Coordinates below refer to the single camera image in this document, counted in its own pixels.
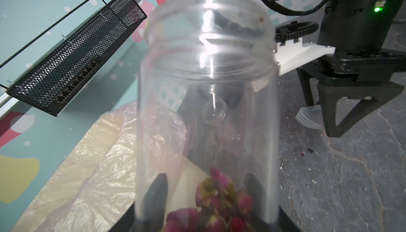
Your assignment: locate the black wire mesh basket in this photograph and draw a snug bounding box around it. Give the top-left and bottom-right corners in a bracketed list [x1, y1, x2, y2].
[6, 0, 147, 116]

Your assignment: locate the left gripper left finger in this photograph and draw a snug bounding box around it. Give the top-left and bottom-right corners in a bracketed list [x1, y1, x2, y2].
[109, 173, 168, 232]

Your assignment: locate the clear plastic bin liner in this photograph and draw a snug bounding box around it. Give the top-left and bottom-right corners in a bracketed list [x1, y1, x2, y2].
[13, 102, 191, 232]

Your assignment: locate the black plastic case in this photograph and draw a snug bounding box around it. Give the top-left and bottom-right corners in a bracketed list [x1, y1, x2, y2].
[178, 82, 244, 159]

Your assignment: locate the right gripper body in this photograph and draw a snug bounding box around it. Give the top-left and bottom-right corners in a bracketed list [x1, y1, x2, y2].
[301, 49, 406, 86]

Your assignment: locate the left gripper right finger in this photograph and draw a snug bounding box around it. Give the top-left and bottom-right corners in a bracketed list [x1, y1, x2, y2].
[245, 173, 301, 232]

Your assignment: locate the cream trash bin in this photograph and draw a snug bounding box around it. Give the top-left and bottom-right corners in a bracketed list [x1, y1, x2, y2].
[13, 103, 207, 232]

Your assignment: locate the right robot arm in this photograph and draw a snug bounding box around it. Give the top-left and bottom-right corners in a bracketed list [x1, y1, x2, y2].
[261, 0, 406, 138]

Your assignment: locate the clear plastic jar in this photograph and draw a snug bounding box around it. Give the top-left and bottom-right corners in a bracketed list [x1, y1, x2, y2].
[202, 97, 228, 125]
[134, 0, 279, 232]

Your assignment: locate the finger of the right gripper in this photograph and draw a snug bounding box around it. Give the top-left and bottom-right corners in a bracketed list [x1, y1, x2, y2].
[317, 82, 405, 138]
[297, 68, 319, 107]

